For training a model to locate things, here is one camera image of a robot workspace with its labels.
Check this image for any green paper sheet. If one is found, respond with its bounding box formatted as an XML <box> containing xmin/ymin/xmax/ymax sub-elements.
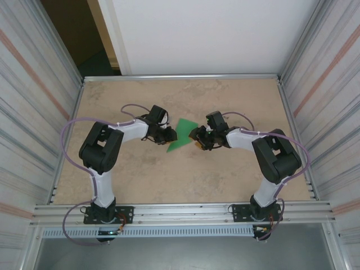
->
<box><xmin>165</xmin><ymin>118</ymin><xmax>200</xmax><ymax>154</ymax></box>

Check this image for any grey metal sheet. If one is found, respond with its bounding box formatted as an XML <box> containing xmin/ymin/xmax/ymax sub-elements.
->
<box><xmin>26</xmin><ymin>223</ymin><xmax>343</xmax><ymax>270</ymax></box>

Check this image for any aluminium table edge rail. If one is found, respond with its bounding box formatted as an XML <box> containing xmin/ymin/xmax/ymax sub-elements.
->
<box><xmin>83</xmin><ymin>73</ymin><xmax>282</xmax><ymax>83</ymax></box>

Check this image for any wide aluminium mounting rail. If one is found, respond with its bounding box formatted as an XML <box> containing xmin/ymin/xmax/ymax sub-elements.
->
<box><xmin>29</xmin><ymin>200</ymin><xmax>337</xmax><ymax>227</ymax></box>

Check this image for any aluminium table side rail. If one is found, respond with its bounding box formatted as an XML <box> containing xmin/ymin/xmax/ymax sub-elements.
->
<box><xmin>50</xmin><ymin>80</ymin><xmax>85</xmax><ymax>203</ymax></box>
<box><xmin>277</xmin><ymin>78</ymin><xmax>318</xmax><ymax>200</ymax></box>

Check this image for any white door frame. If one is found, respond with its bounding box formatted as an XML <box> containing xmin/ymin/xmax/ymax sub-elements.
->
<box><xmin>86</xmin><ymin>0</ymin><xmax>132</xmax><ymax>76</ymax></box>

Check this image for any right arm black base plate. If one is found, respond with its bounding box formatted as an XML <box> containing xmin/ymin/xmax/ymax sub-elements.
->
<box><xmin>231</xmin><ymin>202</ymin><xmax>282</xmax><ymax>223</ymax></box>

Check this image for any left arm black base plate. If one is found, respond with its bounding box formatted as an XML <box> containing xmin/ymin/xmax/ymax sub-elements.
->
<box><xmin>83</xmin><ymin>206</ymin><xmax>134</xmax><ymax>225</ymax></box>

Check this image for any grey slotted cable duct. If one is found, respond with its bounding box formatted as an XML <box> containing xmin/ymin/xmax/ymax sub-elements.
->
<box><xmin>41</xmin><ymin>226</ymin><xmax>255</xmax><ymax>238</ymax></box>

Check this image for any aluminium frame post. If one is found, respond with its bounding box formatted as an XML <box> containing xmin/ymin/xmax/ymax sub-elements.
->
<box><xmin>16</xmin><ymin>0</ymin><xmax>85</xmax><ymax>85</ymax></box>
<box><xmin>280</xmin><ymin>0</ymin><xmax>338</xmax><ymax>82</ymax></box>

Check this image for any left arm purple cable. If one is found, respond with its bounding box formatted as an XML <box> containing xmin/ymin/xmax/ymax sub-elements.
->
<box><xmin>61</xmin><ymin>103</ymin><xmax>151</xmax><ymax>248</ymax></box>

